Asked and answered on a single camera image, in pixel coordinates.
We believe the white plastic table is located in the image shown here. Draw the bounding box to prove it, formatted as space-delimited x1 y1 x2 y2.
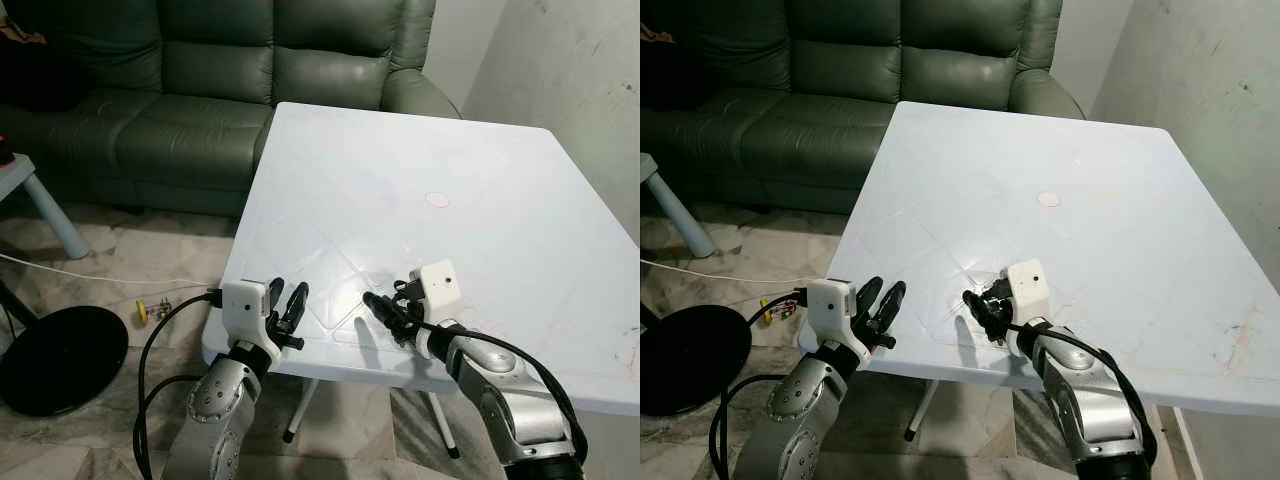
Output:
797 100 1280 421
202 102 641 417

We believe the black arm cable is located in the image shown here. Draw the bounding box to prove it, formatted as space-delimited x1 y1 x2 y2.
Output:
132 289 224 480
1000 318 1154 456
707 289 809 480
398 314 590 461

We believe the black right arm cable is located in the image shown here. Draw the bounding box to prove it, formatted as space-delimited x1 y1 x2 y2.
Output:
398 314 590 461
1000 318 1154 456

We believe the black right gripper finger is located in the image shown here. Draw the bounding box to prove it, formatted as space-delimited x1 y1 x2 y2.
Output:
968 308 1003 346
961 289 997 326
374 310 414 348
361 291 407 332

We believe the black round stand base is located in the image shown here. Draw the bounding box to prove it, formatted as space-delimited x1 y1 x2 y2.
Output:
0 305 130 418
640 305 753 418

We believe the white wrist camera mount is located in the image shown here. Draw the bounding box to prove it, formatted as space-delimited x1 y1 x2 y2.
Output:
805 277 870 367
220 279 285 362
409 259 464 313
1004 257 1054 313

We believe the black cloth bundle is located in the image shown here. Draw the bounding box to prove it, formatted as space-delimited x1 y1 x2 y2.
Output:
0 15 87 113
640 20 706 113

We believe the white table leg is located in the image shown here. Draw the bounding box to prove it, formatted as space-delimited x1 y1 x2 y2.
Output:
904 380 942 443
424 390 462 460
282 378 321 444

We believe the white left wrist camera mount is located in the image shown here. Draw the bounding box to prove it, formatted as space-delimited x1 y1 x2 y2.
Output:
220 279 285 362
805 277 870 367

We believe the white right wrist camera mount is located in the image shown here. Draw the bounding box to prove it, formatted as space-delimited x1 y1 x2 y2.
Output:
409 259 464 313
1004 257 1054 313

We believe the thin white floor cable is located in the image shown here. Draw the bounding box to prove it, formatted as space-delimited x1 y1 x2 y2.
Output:
0 253 217 291
640 258 801 288

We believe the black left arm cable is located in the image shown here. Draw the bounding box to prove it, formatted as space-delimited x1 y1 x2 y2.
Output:
132 289 224 480
707 289 809 480

